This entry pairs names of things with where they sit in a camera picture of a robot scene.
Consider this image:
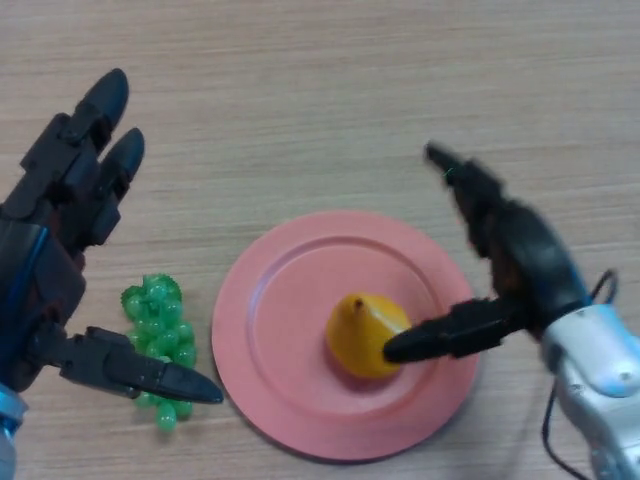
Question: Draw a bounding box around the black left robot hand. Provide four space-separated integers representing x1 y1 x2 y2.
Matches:
0 67 225 405

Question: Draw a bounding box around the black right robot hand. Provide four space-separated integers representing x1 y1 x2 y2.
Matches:
382 140 594 364

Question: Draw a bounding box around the yellow pear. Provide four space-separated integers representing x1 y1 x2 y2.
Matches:
324 292 413 379

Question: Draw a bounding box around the pink round plate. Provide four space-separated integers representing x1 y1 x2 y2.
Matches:
210 209 482 462

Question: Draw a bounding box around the green grape bunch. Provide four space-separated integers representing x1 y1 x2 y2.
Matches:
119 272 198 433

